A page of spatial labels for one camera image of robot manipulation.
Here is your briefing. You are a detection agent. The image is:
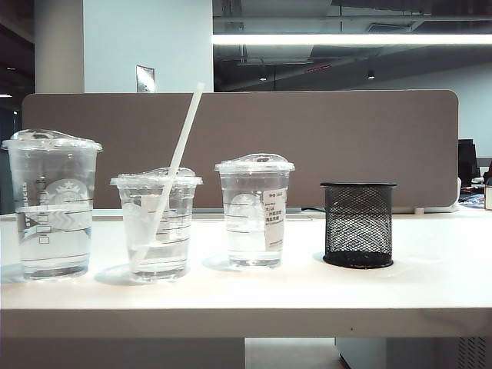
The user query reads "medium clear labelled cup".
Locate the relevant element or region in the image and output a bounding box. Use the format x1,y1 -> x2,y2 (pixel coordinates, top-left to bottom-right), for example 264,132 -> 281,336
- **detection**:
214,152 -> 296,271

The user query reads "small clear plastic cup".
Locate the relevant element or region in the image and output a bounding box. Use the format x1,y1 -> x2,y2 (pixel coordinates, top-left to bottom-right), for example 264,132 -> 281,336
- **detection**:
109,166 -> 204,281

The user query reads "large clear plastic cup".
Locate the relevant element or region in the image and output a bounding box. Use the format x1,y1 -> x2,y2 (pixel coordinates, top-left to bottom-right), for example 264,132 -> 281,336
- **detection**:
1,128 -> 104,281

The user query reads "brown desk partition panel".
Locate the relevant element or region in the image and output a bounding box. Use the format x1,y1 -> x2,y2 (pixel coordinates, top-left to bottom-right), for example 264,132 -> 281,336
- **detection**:
22,89 -> 460,211

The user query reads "black mesh pen holder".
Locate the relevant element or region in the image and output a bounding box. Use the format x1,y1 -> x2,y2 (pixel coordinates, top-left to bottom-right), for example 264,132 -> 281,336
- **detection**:
320,181 -> 398,269

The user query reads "long white ceiling light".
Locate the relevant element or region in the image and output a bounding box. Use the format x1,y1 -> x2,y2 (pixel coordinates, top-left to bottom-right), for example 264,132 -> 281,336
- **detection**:
211,33 -> 492,45

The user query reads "black computer monitor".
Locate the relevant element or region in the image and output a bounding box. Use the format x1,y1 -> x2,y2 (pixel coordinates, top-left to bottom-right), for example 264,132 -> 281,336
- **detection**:
457,138 -> 477,190

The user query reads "grey round column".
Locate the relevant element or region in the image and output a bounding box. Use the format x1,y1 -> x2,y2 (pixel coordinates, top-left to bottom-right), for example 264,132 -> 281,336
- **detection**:
33,0 -> 85,94

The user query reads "white cabinet with vent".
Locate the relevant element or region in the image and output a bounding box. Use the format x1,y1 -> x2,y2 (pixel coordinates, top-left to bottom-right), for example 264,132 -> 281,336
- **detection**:
334,337 -> 492,369

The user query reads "silver wall sign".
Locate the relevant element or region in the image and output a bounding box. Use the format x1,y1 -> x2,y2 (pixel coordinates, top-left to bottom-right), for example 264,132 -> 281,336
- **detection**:
135,64 -> 156,93

